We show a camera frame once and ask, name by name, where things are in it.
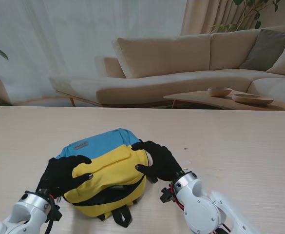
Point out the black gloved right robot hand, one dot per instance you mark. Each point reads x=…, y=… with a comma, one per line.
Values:
x=161, y=163

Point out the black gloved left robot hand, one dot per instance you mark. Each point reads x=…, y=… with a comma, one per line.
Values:
x=59, y=175

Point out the blue and yellow school backpack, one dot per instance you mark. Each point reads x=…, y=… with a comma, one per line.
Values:
x=113, y=170

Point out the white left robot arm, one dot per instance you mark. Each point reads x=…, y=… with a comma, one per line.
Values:
x=25, y=214

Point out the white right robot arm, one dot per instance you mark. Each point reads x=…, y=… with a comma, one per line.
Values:
x=200, y=204

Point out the wooden coffee table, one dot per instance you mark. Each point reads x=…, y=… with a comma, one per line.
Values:
x=193, y=97

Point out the beige sofa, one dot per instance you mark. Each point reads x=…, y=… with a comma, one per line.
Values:
x=169, y=80

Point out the small deep wooden bowl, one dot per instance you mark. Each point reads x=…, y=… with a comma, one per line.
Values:
x=219, y=92

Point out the wide shallow wooden bowl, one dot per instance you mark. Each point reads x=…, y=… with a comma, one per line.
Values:
x=252, y=99

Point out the white sheer curtain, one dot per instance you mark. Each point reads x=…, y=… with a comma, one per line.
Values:
x=59, y=36

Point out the beige curtain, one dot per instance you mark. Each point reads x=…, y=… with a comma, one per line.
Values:
x=195, y=17

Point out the tall green leafy plant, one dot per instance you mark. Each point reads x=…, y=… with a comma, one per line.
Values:
x=226, y=27

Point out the grey sofa cushion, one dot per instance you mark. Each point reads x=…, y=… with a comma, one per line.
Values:
x=266, y=48

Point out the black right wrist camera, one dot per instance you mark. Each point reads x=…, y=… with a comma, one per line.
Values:
x=167, y=195

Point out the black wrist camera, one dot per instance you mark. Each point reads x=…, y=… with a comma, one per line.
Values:
x=57, y=214
x=167, y=195

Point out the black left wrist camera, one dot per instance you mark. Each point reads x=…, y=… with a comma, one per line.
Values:
x=57, y=214

